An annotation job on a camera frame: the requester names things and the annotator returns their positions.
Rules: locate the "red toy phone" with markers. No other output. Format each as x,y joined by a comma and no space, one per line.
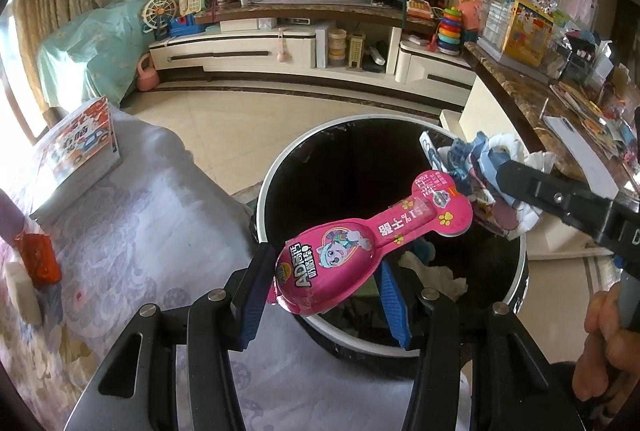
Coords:
420,8

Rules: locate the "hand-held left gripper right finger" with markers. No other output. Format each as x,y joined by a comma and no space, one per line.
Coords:
397,306

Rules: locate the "pink hanging toy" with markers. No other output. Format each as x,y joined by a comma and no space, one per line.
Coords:
281,48

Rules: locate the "brown marble side counter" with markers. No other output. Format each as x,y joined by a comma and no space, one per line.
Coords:
520,96

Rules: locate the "orange toy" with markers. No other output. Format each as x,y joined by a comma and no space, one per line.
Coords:
467,13

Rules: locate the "stack of yellow cups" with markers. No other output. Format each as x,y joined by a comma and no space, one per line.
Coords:
337,47

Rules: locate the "teal cloth cover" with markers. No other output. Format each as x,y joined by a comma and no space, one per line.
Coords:
90,51

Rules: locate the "ferris wheel toy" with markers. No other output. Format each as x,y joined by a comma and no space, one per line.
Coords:
160,13

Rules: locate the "red snack packet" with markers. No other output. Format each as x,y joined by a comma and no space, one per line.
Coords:
42,258

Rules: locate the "printed paper bundle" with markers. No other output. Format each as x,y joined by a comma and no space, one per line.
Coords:
480,181

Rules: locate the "white television cabinet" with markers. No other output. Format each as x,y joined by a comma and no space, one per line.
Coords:
240,53

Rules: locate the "blue toy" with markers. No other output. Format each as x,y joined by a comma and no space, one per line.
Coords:
186,27

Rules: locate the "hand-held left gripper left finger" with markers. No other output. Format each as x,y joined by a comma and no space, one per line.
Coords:
252,306

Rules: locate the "pink spoon-shaped snack packet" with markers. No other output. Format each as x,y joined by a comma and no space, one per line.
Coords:
330,256

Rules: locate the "yellow cardboard box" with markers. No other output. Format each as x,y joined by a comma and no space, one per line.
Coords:
527,33

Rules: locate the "clear drawer organizer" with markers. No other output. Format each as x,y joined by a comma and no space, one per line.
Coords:
495,28

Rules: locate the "book with colourful cover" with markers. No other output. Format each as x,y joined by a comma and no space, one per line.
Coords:
75,151

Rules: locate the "rainbow stacking rings toy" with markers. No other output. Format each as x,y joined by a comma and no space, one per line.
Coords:
448,33

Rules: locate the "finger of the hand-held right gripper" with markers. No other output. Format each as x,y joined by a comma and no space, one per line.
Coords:
585,226
550,191

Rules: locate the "white paper sheet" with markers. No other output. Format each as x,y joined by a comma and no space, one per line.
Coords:
580,156

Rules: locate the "white paper wad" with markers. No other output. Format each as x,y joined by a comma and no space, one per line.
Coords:
22,293

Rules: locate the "yellow toy phone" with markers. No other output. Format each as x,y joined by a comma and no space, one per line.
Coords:
192,1

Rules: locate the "crumpled white tissue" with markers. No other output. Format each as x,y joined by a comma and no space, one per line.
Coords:
440,278

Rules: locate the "wooden toy building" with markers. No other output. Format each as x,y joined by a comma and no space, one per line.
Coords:
356,52

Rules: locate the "white bin with black liner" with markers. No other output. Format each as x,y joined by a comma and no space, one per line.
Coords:
360,171

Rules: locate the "pink kettlebell toy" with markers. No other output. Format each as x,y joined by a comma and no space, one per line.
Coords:
148,76

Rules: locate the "person's right hand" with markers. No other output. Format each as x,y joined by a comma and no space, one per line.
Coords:
600,351

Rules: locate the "beige curtain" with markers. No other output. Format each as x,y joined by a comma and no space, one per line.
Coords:
55,1

